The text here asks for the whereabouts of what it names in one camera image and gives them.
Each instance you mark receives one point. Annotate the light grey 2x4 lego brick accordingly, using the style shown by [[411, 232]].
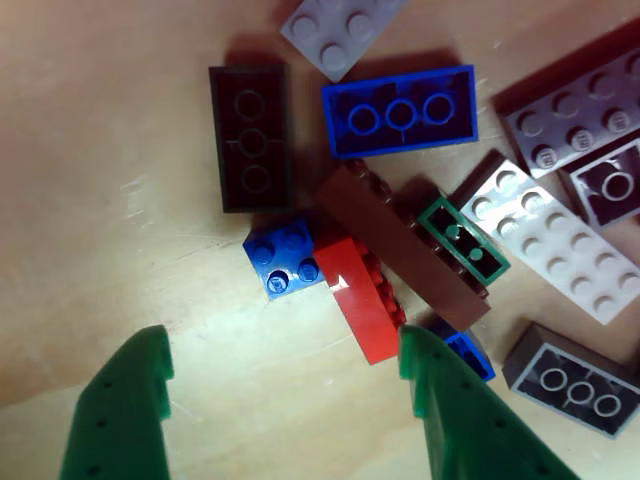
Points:
[[330, 30]]

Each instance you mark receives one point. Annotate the dark grey 2x4 lego brick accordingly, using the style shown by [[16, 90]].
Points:
[[575, 115]]

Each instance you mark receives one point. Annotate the dark green 2x4 lego brick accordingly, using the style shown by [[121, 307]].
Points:
[[225, 125]]

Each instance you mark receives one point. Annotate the grey 2x2 lego brick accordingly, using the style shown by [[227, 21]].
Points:
[[612, 200]]

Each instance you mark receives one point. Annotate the green 1x3 lego brick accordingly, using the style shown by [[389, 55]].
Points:
[[452, 231]]

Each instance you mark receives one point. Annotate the white 2x6 lego brick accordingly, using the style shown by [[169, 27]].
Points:
[[550, 240]]

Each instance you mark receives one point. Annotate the brown 1x6 lego brick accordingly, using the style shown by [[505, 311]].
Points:
[[400, 245]]

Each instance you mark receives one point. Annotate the blue 2x4 lego brick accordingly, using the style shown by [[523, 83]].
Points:
[[400, 135]]

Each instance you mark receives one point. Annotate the blue 2x2 lego brick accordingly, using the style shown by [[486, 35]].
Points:
[[475, 355], [280, 255]]

